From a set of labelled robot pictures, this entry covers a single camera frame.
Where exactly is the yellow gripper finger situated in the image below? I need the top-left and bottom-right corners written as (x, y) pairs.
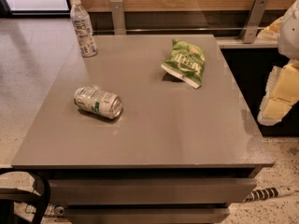
top-left (257, 17), bottom-right (282, 41)
top-left (257, 60), bottom-right (299, 126)

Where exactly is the green chip bag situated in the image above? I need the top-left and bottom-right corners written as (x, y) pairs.
top-left (161, 39), bottom-right (206, 89)

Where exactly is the right metal bracket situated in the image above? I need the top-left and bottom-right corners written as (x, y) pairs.
top-left (239, 0), bottom-right (269, 44)

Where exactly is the left metal bracket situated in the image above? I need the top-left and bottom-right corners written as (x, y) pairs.
top-left (110, 0), bottom-right (127, 35)

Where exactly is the striped black white cable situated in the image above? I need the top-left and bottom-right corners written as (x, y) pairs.
top-left (242, 186), bottom-right (296, 203)

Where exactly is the metal bracket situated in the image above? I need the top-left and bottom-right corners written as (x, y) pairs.
top-left (239, 0), bottom-right (269, 44)
top-left (110, 0), bottom-right (127, 35)

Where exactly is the grey drawer cabinet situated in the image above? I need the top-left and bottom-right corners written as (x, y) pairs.
top-left (41, 169), bottom-right (256, 224)

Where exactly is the silver green 7up can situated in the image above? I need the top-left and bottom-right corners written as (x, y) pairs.
top-left (74, 87), bottom-right (122, 119)

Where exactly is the clear plastic water bottle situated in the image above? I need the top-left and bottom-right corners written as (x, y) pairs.
top-left (70, 0), bottom-right (97, 57)

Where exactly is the black chair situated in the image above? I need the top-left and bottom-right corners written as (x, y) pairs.
top-left (0, 174), bottom-right (50, 224)

